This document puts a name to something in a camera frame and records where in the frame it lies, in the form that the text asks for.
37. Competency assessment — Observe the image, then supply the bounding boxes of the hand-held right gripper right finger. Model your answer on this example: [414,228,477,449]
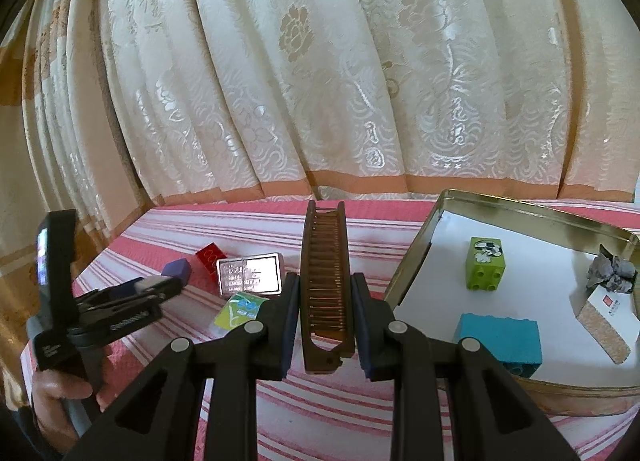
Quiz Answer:
[350,272,581,461]

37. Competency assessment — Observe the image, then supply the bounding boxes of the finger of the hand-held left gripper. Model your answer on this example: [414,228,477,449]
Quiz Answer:
[75,275,183,314]
[66,302,162,348]

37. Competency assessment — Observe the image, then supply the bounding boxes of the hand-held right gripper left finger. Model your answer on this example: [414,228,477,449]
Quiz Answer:
[62,273,301,461]

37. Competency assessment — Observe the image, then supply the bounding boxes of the brown comb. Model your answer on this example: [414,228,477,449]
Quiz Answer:
[299,200,358,376]

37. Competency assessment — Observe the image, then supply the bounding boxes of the clear box with green label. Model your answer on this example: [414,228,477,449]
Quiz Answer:
[212,291,266,332]

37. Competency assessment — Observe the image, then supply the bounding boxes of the copper metal box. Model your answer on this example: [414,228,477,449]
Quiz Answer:
[216,252,285,298]

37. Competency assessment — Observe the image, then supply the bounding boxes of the purple plastic block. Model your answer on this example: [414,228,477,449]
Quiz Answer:
[161,259,193,287]

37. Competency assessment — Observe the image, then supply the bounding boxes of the red building block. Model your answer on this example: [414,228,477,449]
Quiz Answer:
[195,243,231,274]

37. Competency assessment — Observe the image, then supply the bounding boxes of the teal building block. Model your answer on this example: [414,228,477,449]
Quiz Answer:
[452,312,543,378]

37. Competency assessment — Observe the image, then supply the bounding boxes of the green building block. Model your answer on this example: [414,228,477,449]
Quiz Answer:
[465,236,506,292]

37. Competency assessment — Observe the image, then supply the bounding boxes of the gold tin box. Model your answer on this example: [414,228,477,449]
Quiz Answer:
[382,188,640,417]

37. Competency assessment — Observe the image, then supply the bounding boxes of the small cork-pattern box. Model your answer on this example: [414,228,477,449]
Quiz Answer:
[571,286,640,366]

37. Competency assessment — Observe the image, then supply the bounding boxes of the grey mottled hair clip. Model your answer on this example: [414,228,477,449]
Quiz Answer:
[584,243,640,298]

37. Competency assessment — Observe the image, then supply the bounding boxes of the person's left forearm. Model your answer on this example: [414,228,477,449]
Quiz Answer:
[2,401,71,461]

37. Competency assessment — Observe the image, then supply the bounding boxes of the person's left hand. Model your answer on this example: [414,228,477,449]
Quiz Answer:
[30,368,111,429]

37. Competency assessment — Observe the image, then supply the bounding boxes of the pink striped tablecloth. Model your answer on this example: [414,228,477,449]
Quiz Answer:
[65,198,640,461]

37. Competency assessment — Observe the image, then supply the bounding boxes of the cream floral curtain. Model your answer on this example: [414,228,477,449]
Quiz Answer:
[100,0,640,204]
[0,0,151,302]

